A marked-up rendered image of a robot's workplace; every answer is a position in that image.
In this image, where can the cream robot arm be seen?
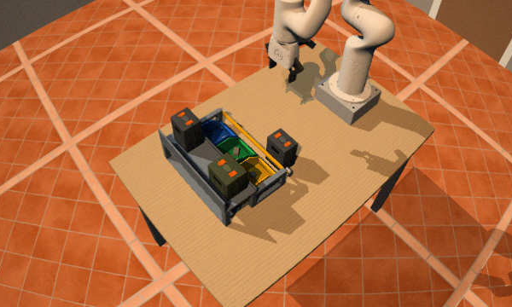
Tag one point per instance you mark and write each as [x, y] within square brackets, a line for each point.
[292, 22]

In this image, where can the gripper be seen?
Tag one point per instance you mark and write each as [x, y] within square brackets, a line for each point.
[286, 55]

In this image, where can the green bin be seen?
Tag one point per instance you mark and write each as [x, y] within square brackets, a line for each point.
[244, 150]

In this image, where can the yellow thin bar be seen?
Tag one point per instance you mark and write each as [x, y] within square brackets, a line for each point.
[253, 141]

